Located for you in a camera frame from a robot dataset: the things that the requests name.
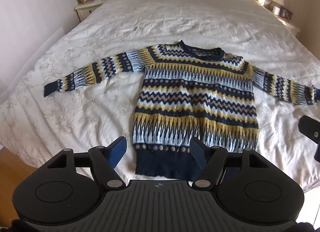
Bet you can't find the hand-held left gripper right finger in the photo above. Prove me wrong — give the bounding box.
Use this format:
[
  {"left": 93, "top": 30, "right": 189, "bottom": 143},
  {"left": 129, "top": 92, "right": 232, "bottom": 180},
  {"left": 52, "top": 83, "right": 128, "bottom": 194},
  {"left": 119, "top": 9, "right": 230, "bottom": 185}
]
[{"left": 189, "top": 137, "right": 272, "bottom": 189}]

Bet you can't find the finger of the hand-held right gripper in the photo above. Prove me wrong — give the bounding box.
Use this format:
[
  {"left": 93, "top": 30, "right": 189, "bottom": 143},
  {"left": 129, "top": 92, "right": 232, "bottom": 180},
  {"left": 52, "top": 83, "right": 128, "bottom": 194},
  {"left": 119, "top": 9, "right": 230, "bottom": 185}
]
[{"left": 298, "top": 115, "right": 320, "bottom": 145}]

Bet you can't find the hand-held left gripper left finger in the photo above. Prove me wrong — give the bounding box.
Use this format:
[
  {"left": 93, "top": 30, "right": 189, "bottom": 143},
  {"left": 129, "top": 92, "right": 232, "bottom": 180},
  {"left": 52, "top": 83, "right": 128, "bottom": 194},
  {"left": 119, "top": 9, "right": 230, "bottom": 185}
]
[{"left": 46, "top": 136, "right": 128, "bottom": 190}]

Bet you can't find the navy yellow patterned knit sweater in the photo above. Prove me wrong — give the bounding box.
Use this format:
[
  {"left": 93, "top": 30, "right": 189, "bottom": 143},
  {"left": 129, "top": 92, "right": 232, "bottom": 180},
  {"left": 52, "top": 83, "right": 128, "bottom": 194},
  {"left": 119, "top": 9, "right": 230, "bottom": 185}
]
[{"left": 44, "top": 40, "right": 317, "bottom": 180}]

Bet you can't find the cream nightstand with white speaker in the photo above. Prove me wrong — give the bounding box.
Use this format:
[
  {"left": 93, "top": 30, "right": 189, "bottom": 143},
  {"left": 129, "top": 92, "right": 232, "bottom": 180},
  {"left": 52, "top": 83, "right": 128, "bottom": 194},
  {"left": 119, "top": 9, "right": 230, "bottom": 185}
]
[{"left": 274, "top": 10, "right": 301, "bottom": 36}]

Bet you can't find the cream embroidered bedspread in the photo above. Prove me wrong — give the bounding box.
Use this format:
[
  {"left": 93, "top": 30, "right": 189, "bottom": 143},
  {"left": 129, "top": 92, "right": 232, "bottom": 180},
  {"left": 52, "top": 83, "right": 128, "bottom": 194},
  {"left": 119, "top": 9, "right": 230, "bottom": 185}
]
[{"left": 0, "top": 0, "right": 320, "bottom": 193}]

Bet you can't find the cream nightstand with photo and clock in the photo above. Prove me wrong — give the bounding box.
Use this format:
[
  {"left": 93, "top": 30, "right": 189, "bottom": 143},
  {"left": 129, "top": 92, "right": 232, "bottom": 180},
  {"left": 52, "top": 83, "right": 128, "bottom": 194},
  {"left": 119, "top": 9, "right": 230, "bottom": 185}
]
[{"left": 73, "top": 0, "right": 107, "bottom": 22}]

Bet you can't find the dark wooden photo frame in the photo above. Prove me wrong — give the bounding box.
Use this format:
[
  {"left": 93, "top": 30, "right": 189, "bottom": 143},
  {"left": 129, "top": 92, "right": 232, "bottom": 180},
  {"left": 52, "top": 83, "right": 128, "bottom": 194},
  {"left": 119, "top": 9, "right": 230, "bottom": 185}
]
[{"left": 278, "top": 6, "right": 293, "bottom": 19}]

